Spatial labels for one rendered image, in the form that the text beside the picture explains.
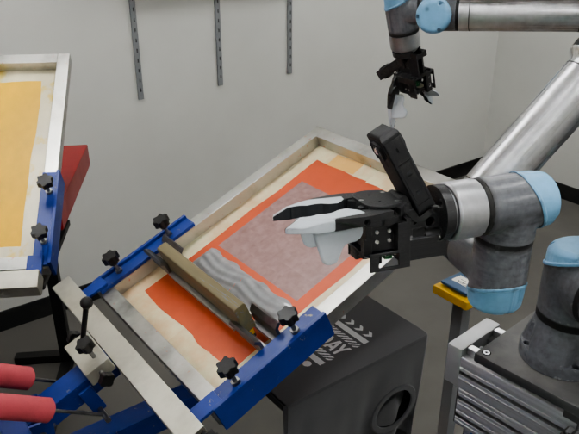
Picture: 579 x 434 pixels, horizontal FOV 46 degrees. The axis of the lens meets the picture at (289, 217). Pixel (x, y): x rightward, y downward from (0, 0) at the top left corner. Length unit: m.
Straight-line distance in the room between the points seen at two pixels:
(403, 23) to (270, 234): 0.61
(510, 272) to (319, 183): 1.01
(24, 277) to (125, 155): 1.95
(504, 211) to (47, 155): 1.49
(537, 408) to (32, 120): 1.63
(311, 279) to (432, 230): 0.76
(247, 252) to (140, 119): 2.04
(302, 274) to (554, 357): 0.61
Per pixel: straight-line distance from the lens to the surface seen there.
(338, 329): 1.87
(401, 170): 0.80
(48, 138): 2.12
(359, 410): 1.83
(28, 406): 1.45
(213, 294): 1.50
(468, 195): 0.85
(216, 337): 1.56
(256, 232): 1.77
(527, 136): 1.03
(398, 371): 1.86
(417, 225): 0.84
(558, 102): 1.05
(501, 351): 1.32
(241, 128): 4.00
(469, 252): 0.95
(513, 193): 0.88
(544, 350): 1.28
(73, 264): 3.78
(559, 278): 1.21
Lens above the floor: 2.01
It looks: 25 degrees down
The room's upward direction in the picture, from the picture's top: straight up
